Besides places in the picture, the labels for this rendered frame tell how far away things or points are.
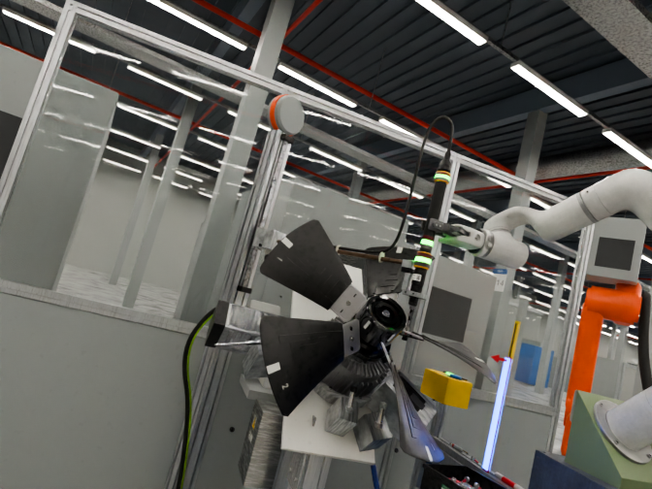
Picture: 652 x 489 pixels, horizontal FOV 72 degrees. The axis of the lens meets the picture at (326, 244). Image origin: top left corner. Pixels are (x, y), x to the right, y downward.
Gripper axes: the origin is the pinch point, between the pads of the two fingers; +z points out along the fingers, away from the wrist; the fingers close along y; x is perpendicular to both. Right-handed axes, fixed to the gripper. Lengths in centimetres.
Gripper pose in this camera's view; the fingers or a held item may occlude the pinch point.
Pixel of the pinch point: (431, 225)
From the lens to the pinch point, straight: 131.6
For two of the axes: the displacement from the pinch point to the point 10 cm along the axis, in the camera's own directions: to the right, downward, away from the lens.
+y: -3.0, 0.5, 9.5
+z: -9.2, -2.8, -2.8
